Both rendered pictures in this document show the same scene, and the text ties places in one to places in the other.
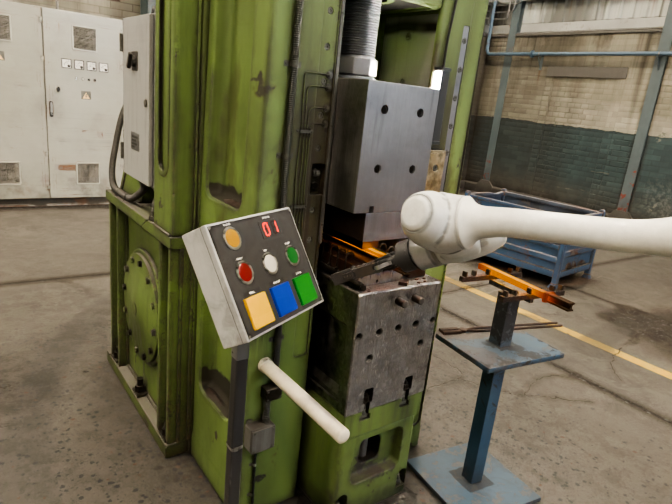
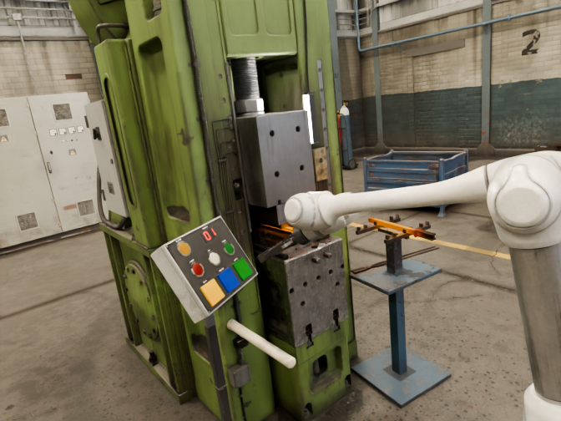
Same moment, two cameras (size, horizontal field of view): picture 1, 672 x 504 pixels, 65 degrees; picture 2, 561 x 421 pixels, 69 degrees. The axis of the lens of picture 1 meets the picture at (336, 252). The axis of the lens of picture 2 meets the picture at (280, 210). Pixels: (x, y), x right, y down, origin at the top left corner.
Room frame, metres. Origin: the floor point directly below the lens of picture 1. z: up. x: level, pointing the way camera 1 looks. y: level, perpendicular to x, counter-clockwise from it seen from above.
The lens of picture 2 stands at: (-0.15, -0.12, 1.61)
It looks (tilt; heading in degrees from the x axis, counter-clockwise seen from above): 15 degrees down; 1
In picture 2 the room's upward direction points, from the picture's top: 7 degrees counter-clockwise
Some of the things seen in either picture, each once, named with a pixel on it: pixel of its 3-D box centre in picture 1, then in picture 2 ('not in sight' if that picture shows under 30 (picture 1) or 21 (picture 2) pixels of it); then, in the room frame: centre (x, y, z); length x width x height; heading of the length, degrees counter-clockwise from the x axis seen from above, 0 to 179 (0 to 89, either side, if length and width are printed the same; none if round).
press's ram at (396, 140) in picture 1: (366, 142); (268, 154); (1.90, -0.07, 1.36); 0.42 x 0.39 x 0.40; 38
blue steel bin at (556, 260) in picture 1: (526, 233); (414, 179); (5.43, -1.96, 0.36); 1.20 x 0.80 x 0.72; 43
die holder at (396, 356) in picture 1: (346, 317); (284, 277); (1.91, -0.07, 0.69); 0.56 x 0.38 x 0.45; 38
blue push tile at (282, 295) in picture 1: (282, 299); (228, 280); (1.24, 0.12, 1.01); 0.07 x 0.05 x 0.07; 153
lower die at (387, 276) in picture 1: (344, 253); (270, 234); (1.87, -0.03, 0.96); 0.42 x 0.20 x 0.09; 38
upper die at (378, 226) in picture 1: (349, 211); (267, 205); (1.87, -0.03, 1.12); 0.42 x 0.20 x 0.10; 38
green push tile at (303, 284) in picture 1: (304, 289); (241, 269); (1.33, 0.07, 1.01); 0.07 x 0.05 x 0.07; 153
